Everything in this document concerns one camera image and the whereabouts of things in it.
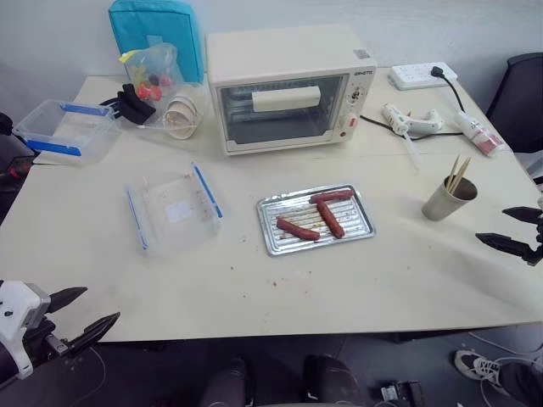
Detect white tube with red cap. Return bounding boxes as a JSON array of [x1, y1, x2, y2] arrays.
[[455, 111, 508, 159]]

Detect person's dark trouser leg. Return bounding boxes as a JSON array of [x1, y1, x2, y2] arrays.
[[495, 360, 543, 407]]

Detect short red sausage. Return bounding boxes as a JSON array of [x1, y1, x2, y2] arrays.
[[309, 189, 355, 205]]

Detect white toaster oven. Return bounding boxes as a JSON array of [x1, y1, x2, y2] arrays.
[[204, 24, 378, 157]]

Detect white glue gun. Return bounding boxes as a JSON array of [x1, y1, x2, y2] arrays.
[[380, 103, 445, 137]]

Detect black equipment with red part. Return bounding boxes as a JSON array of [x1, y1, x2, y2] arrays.
[[0, 111, 36, 188]]

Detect black plastic clip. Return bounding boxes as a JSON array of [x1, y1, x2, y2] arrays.
[[98, 83, 157, 126]]

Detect clear glue stick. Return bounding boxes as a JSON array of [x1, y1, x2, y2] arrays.
[[401, 131, 421, 171]]

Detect dark rounded shape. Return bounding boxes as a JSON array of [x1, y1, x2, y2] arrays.
[[301, 354, 366, 404]]

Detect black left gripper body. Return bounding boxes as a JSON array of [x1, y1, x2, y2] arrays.
[[21, 316, 72, 366]]

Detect white sneaker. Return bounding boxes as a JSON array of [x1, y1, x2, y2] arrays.
[[454, 348, 502, 383]]

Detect small black device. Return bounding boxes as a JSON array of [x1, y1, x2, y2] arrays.
[[378, 380, 426, 403]]

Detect white paper cup stack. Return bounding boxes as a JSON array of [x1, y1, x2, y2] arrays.
[[163, 94, 201, 141]]

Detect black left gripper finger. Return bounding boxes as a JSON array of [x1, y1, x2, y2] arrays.
[[48, 287, 88, 315], [66, 312, 121, 355]]

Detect clear bag of colourful toys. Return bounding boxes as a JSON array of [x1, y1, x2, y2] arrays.
[[118, 42, 182, 103]]

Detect white power strip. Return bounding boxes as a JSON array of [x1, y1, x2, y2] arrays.
[[388, 62, 460, 92]]

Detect teal fabric bag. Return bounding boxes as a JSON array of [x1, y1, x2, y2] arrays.
[[108, 0, 205, 86]]

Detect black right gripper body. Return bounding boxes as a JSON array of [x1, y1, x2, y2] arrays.
[[525, 209, 543, 268]]

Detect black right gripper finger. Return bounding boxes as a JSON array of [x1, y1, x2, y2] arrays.
[[501, 206, 543, 222], [474, 232, 533, 260]]

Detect black power cable with plug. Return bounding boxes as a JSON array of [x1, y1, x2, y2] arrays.
[[359, 65, 468, 139]]

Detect black office chair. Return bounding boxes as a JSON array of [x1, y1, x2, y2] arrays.
[[484, 52, 543, 153]]

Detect silver metal baking tray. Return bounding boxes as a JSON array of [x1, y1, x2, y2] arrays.
[[255, 182, 378, 258]]

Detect clear box with blue clips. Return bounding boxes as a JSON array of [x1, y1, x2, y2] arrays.
[[12, 98, 123, 167]]

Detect clear container lid blue clips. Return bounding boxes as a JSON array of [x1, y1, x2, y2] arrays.
[[123, 161, 225, 258]]

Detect steel cup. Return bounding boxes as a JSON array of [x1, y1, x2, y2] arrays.
[[421, 176, 479, 222]]

